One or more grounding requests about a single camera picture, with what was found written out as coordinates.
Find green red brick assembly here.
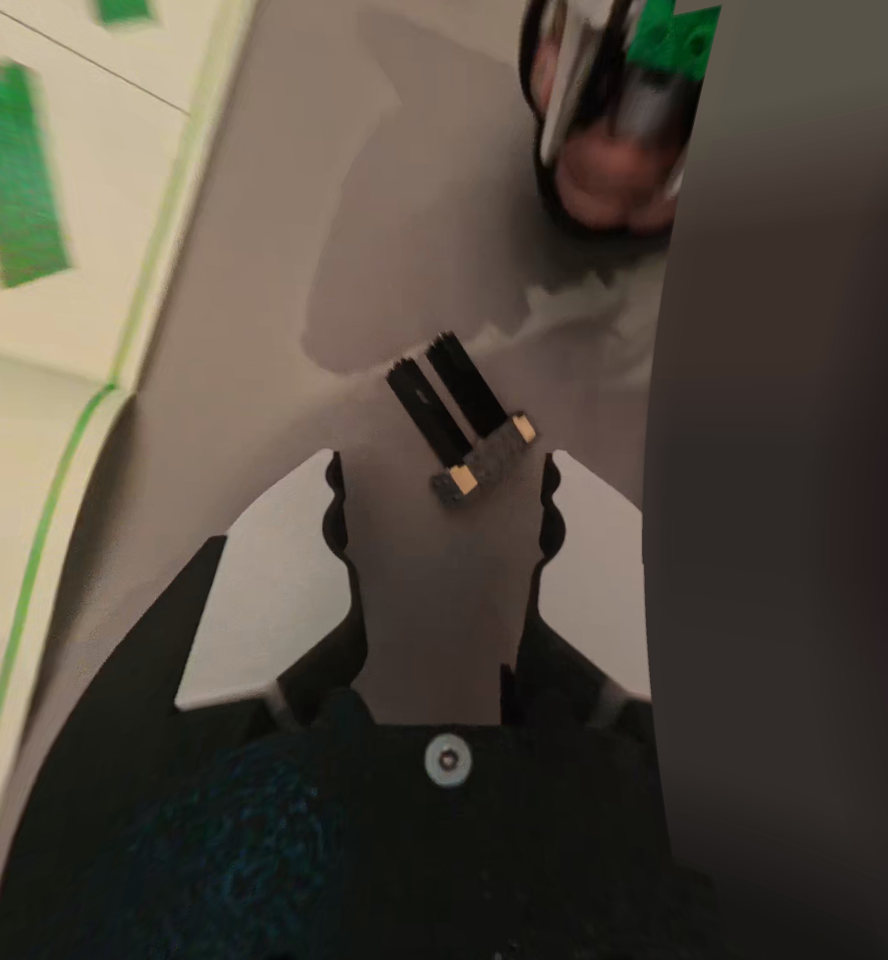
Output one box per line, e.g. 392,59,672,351
624,0,721,82

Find brick instruction booklet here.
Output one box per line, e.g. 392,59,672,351
0,0,259,834

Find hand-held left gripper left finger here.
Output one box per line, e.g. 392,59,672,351
174,448,370,732

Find grey brick base black beams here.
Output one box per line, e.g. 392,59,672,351
385,331,538,511

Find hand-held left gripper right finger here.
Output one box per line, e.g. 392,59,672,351
502,448,653,730

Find person's right hand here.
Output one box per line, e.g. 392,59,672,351
530,37,677,234

